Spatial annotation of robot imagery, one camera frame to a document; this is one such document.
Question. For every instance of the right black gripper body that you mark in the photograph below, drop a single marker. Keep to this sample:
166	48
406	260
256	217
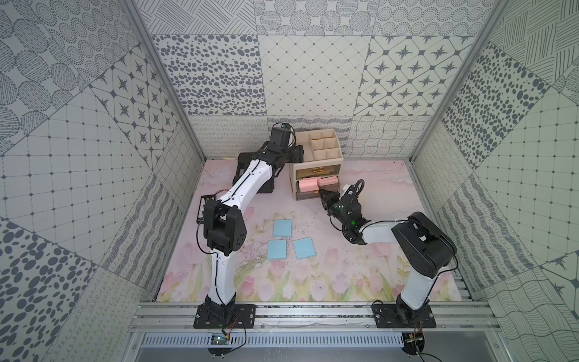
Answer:
335	210

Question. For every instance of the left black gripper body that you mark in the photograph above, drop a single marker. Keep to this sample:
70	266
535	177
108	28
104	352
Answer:
250	164

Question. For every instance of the pink sticky note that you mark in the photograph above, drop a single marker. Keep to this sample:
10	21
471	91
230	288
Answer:
308	185
322	182

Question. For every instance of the grey transparent drawer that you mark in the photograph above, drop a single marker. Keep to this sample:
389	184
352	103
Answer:
321	171

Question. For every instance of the beige desk organizer cabinet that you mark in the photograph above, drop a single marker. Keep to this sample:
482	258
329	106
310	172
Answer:
321	148

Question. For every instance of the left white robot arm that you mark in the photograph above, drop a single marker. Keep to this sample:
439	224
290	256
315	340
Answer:
224	227

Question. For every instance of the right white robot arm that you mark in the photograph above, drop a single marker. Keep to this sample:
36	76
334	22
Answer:
425	246

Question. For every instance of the blue sticky note top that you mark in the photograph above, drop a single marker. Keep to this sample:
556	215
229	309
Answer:
283	228

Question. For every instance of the blue sticky note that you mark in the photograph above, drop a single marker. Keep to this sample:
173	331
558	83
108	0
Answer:
283	228
277	249
304	248

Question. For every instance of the blue sticky note lower right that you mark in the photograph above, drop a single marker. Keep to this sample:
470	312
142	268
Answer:
304	248

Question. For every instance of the blue sticky note lower left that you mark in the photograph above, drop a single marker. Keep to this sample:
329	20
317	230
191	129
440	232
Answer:
277	249

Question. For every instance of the black plastic tool case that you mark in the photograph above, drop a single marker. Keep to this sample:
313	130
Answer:
253	176

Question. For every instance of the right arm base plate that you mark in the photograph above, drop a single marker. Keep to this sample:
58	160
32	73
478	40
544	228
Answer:
396	316

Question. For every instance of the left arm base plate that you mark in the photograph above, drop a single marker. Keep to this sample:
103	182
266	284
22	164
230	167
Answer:
237	316

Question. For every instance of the aluminium mounting rail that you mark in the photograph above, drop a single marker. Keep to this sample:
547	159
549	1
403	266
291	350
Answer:
465	316

